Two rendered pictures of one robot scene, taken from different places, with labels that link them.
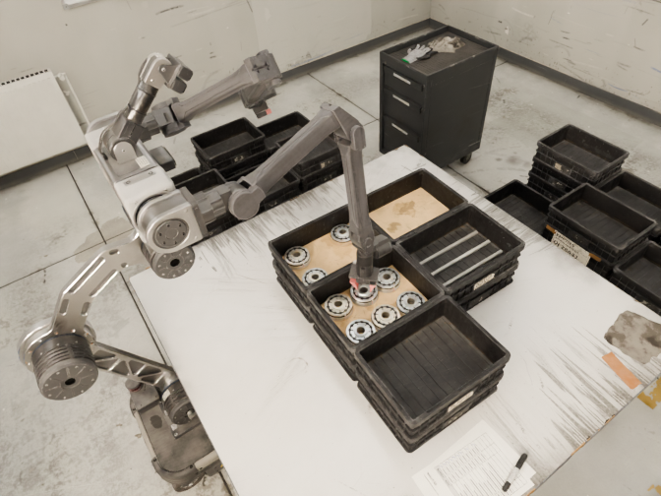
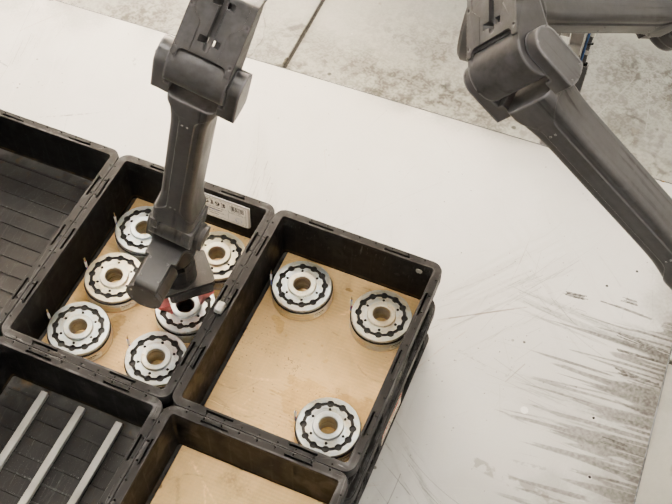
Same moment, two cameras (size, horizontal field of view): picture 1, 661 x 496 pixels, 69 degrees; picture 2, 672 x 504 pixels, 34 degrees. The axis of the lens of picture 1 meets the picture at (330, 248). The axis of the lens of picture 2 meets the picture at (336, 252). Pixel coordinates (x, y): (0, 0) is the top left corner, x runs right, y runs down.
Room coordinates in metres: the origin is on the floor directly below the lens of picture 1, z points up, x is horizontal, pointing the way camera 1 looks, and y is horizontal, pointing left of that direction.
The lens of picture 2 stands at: (1.99, -0.53, 2.39)
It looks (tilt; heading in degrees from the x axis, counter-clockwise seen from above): 55 degrees down; 140
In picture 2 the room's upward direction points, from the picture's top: 2 degrees clockwise
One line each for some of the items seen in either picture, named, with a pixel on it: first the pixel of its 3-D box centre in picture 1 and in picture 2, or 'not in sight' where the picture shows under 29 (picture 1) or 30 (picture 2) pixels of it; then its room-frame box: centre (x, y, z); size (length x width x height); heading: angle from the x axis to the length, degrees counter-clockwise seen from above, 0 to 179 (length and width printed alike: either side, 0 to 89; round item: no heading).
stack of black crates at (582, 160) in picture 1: (570, 178); not in sight; (2.20, -1.49, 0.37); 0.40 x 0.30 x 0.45; 30
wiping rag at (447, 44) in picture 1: (447, 42); not in sight; (3.06, -0.88, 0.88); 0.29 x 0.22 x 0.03; 120
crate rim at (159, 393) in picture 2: (374, 293); (144, 270); (1.04, -0.14, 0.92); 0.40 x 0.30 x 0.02; 119
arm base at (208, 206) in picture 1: (206, 207); not in sight; (0.97, 0.32, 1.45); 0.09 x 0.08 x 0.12; 30
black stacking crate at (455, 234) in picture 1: (457, 254); (17, 496); (1.23, -0.49, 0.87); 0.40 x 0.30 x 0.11; 119
